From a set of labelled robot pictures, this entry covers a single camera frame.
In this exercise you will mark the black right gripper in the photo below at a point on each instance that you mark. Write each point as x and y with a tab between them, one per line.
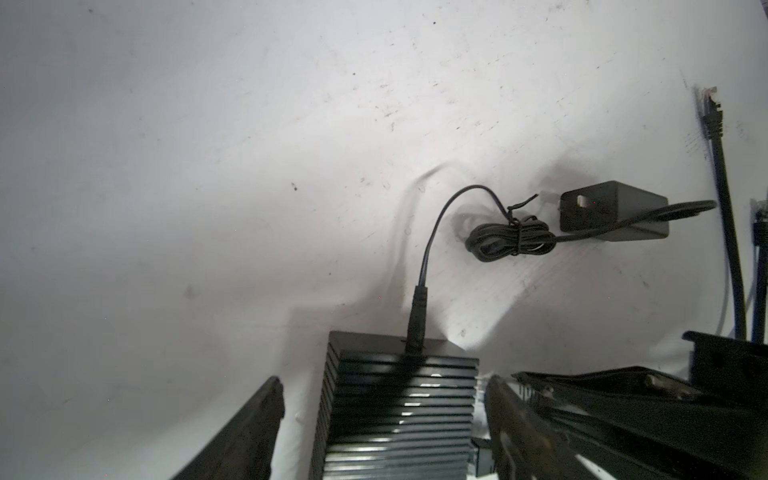
638	423

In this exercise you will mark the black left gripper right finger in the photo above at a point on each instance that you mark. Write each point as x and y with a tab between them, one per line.
523	445

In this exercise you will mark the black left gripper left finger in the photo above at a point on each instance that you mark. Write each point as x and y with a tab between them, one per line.
244	447

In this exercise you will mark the black network switch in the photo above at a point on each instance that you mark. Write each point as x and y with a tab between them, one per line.
385	414

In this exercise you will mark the black power adapter with cable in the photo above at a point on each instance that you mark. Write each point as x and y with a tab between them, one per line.
609	211

